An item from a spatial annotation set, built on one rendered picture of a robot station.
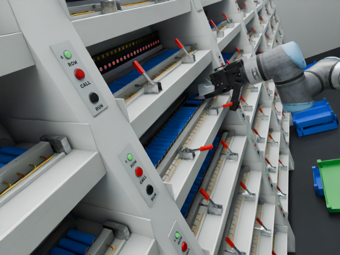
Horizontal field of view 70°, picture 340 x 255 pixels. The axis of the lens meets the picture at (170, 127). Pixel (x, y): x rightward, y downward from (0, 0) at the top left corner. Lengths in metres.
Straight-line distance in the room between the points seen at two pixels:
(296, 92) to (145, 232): 0.61
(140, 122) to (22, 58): 0.23
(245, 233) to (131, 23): 0.76
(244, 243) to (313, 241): 0.72
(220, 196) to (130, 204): 0.42
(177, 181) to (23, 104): 0.36
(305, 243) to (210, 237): 0.95
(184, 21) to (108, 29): 0.52
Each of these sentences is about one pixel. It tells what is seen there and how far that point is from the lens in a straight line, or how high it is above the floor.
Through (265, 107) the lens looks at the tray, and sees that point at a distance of 1.81.
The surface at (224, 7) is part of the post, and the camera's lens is 1.69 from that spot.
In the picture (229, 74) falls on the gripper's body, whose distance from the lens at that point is 0.88.
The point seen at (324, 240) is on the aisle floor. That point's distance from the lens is 1.61.
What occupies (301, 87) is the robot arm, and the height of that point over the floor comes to 0.93.
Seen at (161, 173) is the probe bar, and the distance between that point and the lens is 0.60.
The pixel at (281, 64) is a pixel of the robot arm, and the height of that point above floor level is 1.03.
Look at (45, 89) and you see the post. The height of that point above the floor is 1.25.
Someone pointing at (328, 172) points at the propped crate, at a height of 0.11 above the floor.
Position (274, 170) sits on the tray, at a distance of 1.51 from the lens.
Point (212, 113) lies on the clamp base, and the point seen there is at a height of 0.95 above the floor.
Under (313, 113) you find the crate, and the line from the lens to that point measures 2.59.
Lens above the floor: 1.24
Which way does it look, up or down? 18 degrees down
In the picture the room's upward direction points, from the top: 28 degrees counter-clockwise
